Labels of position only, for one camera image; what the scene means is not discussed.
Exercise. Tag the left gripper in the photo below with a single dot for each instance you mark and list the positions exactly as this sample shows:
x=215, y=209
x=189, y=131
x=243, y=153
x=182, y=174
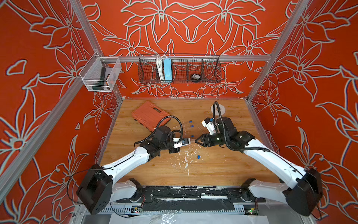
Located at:
x=172, y=151

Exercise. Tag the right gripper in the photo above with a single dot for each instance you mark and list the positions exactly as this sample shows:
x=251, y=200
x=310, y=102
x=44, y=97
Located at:
x=204, y=141

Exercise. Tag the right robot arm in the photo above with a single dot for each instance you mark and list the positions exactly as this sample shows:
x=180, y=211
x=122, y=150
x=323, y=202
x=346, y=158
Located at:
x=301, y=189

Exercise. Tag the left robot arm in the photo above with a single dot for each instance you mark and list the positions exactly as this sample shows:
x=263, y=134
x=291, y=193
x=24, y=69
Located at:
x=101, y=185

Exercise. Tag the orange plastic tool case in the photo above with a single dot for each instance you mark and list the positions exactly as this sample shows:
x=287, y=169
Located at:
x=149, y=115

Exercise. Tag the white foam tape roll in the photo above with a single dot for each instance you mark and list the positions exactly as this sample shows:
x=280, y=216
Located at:
x=221, y=107

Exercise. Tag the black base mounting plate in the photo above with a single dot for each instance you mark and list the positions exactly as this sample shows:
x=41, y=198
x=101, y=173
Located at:
x=209, y=199

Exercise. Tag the light blue box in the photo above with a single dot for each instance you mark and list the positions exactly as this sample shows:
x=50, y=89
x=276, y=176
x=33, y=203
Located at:
x=167, y=62

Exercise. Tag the dark green tool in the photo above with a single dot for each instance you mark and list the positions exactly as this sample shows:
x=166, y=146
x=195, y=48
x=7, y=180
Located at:
x=99, y=85

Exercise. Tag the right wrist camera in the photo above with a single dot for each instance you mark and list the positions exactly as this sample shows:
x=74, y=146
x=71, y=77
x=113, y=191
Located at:
x=208, y=124

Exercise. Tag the black wire basket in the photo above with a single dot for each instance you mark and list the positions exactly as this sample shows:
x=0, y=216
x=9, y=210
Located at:
x=151, y=68

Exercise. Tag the clear acrylic wall box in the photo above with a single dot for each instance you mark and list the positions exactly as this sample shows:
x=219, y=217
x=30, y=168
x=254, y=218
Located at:
x=100, y=74

